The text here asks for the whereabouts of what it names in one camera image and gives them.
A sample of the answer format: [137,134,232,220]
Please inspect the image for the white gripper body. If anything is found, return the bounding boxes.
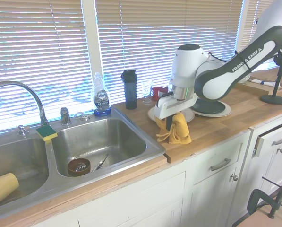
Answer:
[154,94,198,119]

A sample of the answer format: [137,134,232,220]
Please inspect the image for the yellow cloth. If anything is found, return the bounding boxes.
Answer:
[154,112,193,144]

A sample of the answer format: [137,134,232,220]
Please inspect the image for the white plate gold rim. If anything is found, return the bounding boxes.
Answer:
[147,107,195,123]

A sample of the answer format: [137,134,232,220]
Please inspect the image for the dark teal plate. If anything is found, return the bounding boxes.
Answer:
[192,99,226,114]

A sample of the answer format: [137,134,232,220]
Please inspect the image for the dark plate on white plate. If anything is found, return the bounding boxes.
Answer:
[193,100,232,118]

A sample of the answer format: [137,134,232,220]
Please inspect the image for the red mug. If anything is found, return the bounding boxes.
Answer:
[152,87,170,101]

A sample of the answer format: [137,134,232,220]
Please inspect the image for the clear stemmed glass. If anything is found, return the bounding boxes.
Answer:
[141,80,153,105]

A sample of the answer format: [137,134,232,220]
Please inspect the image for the white cabinet drawer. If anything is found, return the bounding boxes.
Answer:
[192,138,245,185]
[253,121,282,157]

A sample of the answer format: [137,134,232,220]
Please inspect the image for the black shaker bottle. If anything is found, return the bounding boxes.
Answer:
[121,69,138,110]

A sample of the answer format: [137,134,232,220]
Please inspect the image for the clear dish soap bottle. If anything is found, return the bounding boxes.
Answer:
[93,72,112,117]

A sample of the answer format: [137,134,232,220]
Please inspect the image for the stainless steel double sink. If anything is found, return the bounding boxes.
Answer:
[0,108,167,217]

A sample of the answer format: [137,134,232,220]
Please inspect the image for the white window blind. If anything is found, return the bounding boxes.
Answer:
[94,0,245,105]
[240,0,273,48]
[0,0,91,135]

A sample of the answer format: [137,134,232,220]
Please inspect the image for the metal tongs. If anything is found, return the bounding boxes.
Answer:
[91,153,110,172]

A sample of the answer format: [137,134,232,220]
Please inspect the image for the wooden tray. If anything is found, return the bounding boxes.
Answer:
[234,72,282,96]

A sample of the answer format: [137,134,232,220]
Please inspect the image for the white cabinet door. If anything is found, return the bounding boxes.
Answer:
[261,144,282,197]
[190,165,238,227]
[77,171,187,227]

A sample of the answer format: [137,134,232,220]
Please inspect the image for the brown bowl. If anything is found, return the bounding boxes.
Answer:
[67,158,92,177]

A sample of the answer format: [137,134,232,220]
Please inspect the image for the dark green clamp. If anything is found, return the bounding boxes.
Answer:
[246,189,282,219]

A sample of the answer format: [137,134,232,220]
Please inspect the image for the yellow green sponge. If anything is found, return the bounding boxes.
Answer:
[35,125,58,142]

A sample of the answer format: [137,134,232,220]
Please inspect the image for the chrome gooseneck faucet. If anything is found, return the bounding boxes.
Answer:
[0,80,51,126]

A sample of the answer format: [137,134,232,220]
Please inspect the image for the chrome soap dispenser knob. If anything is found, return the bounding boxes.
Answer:
[17,124,28,137]

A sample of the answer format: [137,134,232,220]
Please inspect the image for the yellow plastic cup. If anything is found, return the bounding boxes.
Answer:
[0,172,20,210]

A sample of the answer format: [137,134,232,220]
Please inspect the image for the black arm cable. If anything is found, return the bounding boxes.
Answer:
[209,51,251,73]

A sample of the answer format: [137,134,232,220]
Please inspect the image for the chrome ring sink fitting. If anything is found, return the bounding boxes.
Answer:
[74,112,89,121]

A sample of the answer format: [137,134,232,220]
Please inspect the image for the black camera stand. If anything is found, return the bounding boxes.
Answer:
[260,40,282,105]

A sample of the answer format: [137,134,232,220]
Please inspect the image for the chrome faucet handle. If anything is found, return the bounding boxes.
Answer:
[60,106,72,126]

